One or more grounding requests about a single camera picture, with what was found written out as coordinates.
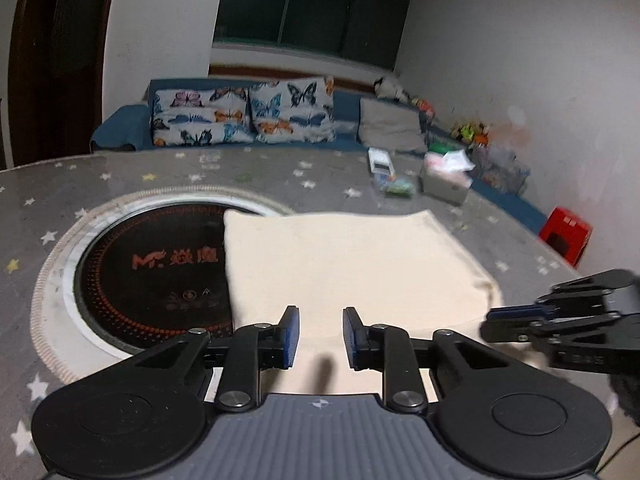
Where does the plain grey pillow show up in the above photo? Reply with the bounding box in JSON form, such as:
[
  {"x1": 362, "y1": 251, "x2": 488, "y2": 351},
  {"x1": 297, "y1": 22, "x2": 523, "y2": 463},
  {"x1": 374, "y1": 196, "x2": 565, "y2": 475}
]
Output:
[{"x1": 357, "y1": 97, "x2": 428, "y2": 153}]

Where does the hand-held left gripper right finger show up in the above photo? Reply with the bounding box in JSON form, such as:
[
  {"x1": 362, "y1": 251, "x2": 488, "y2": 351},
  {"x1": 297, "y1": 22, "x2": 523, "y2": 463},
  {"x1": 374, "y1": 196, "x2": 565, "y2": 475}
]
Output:
[{"x1": 342, "y1": 306, "x2": 506, "y2": 413}]

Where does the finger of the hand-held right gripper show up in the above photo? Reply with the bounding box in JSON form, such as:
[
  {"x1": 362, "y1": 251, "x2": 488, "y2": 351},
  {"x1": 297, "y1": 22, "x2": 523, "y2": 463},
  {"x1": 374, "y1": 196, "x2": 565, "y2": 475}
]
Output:
[
  {"x1": 487, "y1": 270, "x2": 636, "y2": 322},
  {"x1": 481, "y1": 312, "x2": 608, "y2": 343}
]

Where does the blue sofa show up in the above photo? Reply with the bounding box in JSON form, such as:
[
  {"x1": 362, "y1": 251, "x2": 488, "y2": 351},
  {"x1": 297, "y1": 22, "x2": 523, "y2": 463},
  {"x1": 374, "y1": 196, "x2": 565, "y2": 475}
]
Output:
[{"x1": 90, "y1": 77, "x2": 548, "y2": 233}]

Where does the round black induction cooktop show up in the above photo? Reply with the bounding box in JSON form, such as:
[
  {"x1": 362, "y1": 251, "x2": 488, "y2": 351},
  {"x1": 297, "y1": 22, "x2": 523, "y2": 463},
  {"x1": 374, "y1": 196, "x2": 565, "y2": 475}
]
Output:
[{"x1": 62, "y1": 195, "x2": 266, "y2": 351}]

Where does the red plastic stool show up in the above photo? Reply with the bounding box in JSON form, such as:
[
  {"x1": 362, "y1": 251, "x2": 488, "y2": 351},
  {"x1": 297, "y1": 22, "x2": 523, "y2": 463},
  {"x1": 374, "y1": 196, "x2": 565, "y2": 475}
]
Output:
[{"x1": 539, "y1": 206, "x2": 593, "y2": 268}]

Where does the cream fleece garment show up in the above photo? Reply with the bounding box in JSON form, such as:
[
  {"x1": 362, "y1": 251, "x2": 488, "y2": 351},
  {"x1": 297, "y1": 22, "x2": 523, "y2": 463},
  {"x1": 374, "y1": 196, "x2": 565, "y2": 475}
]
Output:
[{"x1": 222, "y1": 209, "x2": 546, "y2": 396}]

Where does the white pink tissue box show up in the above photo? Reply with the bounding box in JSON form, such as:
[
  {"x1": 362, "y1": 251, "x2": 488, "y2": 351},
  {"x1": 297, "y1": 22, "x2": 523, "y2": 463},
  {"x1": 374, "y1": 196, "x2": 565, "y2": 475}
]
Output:
[{"x1": 419, "y1": 150, "x2": 476, "y2": 206}]

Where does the square butterfly print pillow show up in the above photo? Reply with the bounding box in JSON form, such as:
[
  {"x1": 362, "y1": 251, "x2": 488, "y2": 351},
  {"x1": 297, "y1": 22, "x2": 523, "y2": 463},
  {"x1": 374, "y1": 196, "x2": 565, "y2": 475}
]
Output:
[{"x1": 248, "y1": 76, "x2": 337, "y2": 143}]

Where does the clear toy storage bin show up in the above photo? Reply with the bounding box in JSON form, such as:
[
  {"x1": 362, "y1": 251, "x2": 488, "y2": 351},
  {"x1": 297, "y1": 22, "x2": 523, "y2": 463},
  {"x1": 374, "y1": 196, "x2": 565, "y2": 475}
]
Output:
[{"x1": 470, "y1": 142, "x2": 531, "y2": 196}]

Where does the small clear plastic box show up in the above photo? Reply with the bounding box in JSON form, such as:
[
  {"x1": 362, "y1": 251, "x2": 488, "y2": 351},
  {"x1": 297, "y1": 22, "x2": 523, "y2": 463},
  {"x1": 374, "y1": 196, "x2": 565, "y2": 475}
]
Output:
[{"x1": 375, "y1": 172, "x2": 416, "y2": 197}]

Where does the wide butterfly print pillow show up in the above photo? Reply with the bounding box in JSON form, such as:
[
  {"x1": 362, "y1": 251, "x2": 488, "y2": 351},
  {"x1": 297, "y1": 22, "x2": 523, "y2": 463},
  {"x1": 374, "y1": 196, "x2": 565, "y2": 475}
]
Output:
[{"x1": 150, "y1": 87, "x2": 255, "y2": 147}]

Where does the grey star print tablecloth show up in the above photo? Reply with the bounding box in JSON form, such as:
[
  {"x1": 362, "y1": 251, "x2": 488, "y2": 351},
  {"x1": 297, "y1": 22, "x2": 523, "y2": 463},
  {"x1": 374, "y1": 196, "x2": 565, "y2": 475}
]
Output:
[{"x1": 0, "y1": 146, "x2": 621, "y2": 480}]

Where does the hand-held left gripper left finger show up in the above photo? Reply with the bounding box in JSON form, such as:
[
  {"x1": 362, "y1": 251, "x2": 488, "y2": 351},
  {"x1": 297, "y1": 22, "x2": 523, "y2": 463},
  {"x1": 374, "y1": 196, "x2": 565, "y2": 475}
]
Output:
[{"x1": 132, "y1": 305, "x2": 302, "y2": 413}]

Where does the pile of small toys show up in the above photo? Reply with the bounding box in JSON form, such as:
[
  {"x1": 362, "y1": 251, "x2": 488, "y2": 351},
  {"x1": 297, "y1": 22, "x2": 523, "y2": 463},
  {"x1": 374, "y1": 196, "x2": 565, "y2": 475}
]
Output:
[{"x1": 450, "y1": 121, "x2": 493, "y2": 145}]

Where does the black white plush toy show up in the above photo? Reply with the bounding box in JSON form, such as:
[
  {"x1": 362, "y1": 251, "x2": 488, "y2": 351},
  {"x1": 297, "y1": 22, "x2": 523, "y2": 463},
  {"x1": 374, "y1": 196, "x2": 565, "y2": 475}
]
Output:
[{"x1": 374, "y1": 76, "x2": 408, "y2": 101}]

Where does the dark window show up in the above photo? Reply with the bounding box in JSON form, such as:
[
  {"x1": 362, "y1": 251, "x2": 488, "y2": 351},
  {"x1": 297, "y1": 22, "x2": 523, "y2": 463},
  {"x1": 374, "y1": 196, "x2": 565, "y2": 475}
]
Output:
[{"x1": 211, "y1": 0, "x2": 416, "y2": 72}]

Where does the dark wooden door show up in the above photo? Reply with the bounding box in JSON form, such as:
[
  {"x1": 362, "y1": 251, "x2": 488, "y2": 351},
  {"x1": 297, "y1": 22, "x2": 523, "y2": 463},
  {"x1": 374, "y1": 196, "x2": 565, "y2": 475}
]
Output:
[{"x1": 7, "y1": 0, "x2": 121, "y2": 168}]

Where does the white remote control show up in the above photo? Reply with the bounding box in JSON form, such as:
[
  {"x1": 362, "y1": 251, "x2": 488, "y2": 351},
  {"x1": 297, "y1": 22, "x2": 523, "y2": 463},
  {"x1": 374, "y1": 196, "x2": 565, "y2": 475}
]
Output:
[{"x1": 367, "y1": 147, "x2": 396, "y2": 175}]

